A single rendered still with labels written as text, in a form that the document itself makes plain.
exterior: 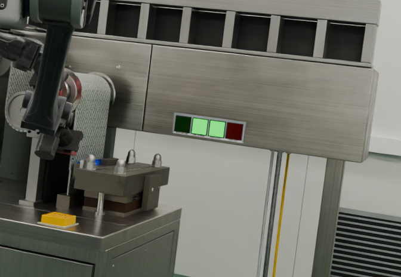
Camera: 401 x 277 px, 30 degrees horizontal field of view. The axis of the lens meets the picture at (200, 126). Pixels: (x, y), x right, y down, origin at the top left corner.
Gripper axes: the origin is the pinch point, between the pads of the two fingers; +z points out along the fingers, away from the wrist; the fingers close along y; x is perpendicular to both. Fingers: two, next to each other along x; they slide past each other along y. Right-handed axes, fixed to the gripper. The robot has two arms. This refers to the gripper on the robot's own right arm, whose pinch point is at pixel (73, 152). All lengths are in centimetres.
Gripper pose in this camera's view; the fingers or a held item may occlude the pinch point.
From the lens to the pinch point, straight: 233.0
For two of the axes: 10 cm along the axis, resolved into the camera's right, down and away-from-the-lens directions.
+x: 2.5, -8.6, 4.4
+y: 9.5, 1.3, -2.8
